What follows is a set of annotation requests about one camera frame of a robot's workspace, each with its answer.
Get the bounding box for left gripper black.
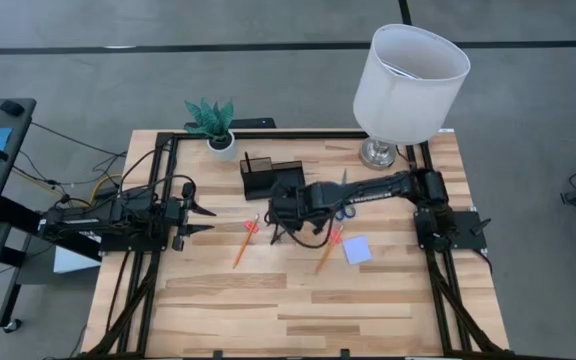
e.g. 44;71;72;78
164;179;218;251

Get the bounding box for orange pencil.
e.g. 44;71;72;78
313;225;345;277
232;213;261;271

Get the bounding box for blue handled scissors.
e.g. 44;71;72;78
335;168;358;223

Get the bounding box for pale blue sticky note pad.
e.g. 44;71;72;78
342;235;374;266

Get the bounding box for black mesh desk organizer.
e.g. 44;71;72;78
239;156;307;202

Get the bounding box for green plant in white pot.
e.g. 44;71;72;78
183;97;238;162

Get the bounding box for black flat bar device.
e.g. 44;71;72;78
183;117;277;130

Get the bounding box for plain white sheet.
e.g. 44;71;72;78
52;243;102;275

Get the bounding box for white shade table lamp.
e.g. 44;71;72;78
351;23;472;172

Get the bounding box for dark grey side desk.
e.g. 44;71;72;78
0;97;38;225

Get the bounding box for black computer mouse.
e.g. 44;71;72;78
0;99;26;117

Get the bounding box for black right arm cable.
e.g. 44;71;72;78
265;209;332;251

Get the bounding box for black aluminium table frame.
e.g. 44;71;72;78
81;130;512;360

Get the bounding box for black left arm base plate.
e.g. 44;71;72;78
98;219;170;253

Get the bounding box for yellow cable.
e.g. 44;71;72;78
89;172;124;205

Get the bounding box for black floor cable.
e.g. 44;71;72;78
11;119;129;201

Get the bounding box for black desk leg frame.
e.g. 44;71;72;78
0;195;104;331

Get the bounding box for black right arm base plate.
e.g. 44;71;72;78
414;208;489;252

